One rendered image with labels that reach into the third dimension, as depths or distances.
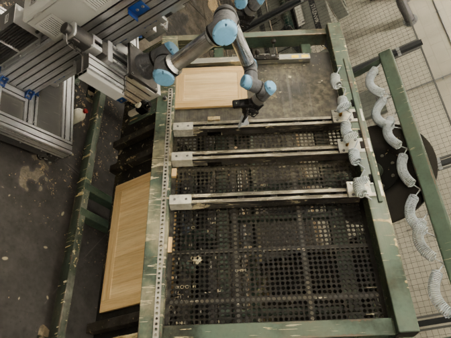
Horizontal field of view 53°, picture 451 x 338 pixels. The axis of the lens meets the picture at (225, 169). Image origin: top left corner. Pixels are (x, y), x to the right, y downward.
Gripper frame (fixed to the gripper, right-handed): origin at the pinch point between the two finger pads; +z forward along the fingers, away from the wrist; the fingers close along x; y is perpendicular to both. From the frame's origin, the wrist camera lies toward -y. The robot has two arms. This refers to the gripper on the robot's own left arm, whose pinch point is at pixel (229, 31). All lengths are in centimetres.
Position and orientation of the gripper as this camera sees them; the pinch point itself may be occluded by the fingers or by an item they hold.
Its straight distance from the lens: 314.1
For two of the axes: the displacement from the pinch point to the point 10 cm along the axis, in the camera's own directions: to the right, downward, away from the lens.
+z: -4.9, 4.3, 7.5
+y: 8.7, 1.4, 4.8
